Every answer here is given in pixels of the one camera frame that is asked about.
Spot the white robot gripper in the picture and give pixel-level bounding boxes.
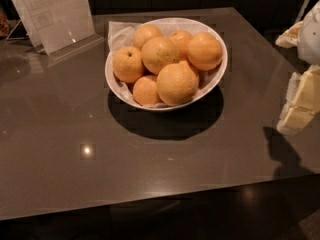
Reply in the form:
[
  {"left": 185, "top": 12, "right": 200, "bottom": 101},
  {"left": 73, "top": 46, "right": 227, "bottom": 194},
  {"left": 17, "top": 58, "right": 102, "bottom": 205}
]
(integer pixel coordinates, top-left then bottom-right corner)
[{"left": 275, "top": 1, "right": 320, "bottom": 135}]

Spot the large front orange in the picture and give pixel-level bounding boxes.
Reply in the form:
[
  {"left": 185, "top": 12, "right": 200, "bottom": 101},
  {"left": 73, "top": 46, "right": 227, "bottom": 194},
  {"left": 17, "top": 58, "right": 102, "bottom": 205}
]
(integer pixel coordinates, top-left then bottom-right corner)
[{"left": 157, "top": 60, "right": 200, "bottom": 106}]

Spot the white ceramic bowl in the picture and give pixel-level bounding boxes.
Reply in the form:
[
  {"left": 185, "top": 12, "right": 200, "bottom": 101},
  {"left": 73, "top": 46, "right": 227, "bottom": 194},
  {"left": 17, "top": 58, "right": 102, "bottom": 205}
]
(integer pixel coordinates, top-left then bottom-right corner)
[{"left": 104, "top": 17, "right": 229, "bottom": 112}]

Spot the small front left orange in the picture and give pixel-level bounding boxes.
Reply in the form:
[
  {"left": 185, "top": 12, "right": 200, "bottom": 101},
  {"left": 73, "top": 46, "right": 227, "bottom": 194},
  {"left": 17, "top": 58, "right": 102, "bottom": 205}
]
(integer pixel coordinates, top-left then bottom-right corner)
[{"left": 133, "top": 75, "right": 161, "bottom": 107}]

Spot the left orange with stem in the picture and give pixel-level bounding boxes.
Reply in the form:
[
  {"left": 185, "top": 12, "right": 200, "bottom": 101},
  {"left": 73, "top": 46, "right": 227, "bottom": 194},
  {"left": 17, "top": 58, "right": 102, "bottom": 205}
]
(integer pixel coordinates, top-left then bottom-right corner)
[{"left": 112, "top": 46, "right": 145, "bottom": 83}]

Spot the clear acrylic sign holder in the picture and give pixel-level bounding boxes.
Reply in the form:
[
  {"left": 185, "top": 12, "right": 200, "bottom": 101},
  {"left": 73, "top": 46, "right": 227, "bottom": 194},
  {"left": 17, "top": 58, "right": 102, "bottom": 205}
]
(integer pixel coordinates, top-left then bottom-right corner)
[{"left": 12, "top": 0, "right": 100, "bottom": 56}]

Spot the brown object at left edge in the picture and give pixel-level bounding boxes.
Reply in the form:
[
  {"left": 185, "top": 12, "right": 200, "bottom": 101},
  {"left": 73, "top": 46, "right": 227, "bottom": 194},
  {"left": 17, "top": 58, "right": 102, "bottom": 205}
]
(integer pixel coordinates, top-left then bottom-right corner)
[{"left": 0, "top": 8, "right": 10, "bottom": 37}]

